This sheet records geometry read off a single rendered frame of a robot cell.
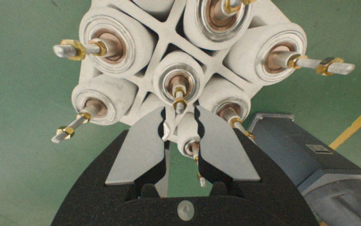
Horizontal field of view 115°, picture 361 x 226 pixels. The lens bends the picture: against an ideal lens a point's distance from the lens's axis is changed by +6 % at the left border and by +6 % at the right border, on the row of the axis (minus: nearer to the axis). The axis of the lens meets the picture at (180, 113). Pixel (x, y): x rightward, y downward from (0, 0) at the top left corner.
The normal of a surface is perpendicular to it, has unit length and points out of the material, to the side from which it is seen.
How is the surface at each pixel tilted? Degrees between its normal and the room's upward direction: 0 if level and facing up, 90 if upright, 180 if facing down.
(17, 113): 0
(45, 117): 0
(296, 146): 90
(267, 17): 0
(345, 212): 72
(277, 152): 90
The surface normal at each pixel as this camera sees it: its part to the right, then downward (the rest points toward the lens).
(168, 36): 0.03, 0.52
